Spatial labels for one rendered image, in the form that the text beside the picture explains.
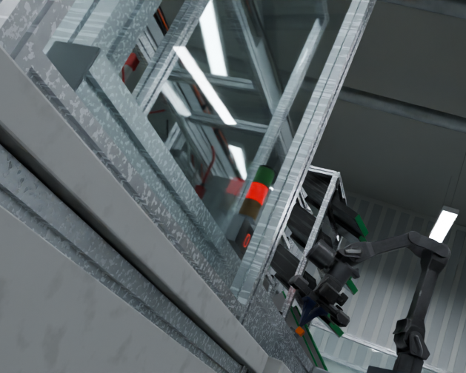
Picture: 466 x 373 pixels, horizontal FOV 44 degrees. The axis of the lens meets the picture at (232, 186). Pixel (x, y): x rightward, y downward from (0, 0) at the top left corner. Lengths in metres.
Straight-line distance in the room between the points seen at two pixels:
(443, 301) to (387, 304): 0.93
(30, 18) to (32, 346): 0.19
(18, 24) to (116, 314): 0.21
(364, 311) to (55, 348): 10.04
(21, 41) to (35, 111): 0.05
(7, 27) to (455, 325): 10.35
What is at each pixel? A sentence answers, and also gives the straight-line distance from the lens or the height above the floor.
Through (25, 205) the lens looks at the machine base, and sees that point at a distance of 0.36.
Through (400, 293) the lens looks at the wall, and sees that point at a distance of 10.53.
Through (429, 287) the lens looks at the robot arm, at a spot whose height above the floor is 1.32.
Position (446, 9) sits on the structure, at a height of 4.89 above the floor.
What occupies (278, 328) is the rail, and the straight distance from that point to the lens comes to 1.04.
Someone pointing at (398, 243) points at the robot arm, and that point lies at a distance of 1.72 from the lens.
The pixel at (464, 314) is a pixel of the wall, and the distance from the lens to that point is 10.67.
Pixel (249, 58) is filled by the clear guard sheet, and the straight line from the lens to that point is 0.62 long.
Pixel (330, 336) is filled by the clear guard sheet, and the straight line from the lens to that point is 5.59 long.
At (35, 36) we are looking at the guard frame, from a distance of 0.36.
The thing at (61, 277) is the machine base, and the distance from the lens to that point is 0.38.
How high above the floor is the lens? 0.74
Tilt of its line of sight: 22 degrees up
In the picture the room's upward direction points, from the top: 24 degrees clockwise
